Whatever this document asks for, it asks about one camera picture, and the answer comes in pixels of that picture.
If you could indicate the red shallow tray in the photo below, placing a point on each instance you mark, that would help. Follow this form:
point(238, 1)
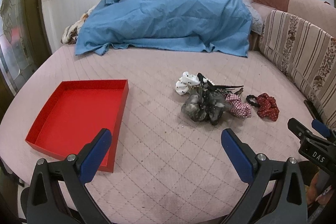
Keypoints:
point(75, 113)

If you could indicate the blue blanket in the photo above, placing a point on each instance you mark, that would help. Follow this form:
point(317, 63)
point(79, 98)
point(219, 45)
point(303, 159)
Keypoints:
point(175, 25)

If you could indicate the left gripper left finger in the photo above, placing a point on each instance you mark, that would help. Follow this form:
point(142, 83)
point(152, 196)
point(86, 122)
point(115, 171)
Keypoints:
point(46, 203)

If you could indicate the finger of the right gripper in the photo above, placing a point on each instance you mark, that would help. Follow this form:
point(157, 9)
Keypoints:
point(321, 128)
point(298, 129)

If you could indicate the red dotted scrunchie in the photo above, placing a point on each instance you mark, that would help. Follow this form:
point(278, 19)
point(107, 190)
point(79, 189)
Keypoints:
point(267, 107)

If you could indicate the floral quilt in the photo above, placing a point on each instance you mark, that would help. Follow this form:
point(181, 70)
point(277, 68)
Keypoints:
point(71, 32)

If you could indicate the pink headboard cushion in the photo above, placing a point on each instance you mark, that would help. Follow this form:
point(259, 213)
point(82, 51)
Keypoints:
point(317, 12)

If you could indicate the wooden glass door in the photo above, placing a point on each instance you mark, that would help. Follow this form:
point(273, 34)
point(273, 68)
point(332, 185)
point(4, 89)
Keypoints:
point(24, 45)

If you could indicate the black hair claw clip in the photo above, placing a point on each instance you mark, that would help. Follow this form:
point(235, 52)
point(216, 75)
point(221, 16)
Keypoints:
point(206, 84)

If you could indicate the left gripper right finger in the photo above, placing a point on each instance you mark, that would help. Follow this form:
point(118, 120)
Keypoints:
point(275, 192)

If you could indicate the white dotted scrunchie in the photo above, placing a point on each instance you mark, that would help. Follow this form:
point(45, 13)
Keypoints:
point(190, 83)

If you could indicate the pink quilted bed cover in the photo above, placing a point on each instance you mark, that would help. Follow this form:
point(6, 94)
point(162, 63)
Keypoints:
point(168, 168)

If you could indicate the grey pillow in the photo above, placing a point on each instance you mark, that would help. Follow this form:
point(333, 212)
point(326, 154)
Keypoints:
point(257, 21)

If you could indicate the striped floral cushion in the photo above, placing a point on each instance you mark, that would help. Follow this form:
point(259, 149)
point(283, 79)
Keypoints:
point(304, 53)

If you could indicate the grey tulle scrunchie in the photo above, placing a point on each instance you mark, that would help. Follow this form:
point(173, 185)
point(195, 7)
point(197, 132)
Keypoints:
point(205, 105)

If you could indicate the red white checked scrunchie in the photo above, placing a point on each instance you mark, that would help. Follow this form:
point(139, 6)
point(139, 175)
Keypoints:
point(238, 107)

